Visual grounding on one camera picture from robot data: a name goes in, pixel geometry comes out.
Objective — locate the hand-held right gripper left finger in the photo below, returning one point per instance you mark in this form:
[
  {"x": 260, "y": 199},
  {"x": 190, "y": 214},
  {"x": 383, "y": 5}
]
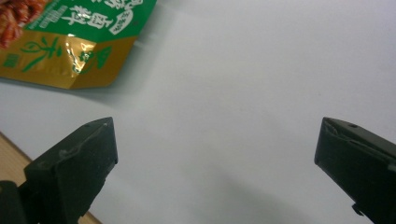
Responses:
[{"x": 71, "y": 168}]

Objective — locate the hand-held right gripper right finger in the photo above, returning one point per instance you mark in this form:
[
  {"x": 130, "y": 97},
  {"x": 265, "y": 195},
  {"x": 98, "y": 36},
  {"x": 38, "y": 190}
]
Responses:
[{"x": 358, "y": 161}]

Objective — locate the green and gold snack packet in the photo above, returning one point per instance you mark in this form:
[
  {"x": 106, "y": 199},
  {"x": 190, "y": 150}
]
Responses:
[{"x": 74, "y": 37}]

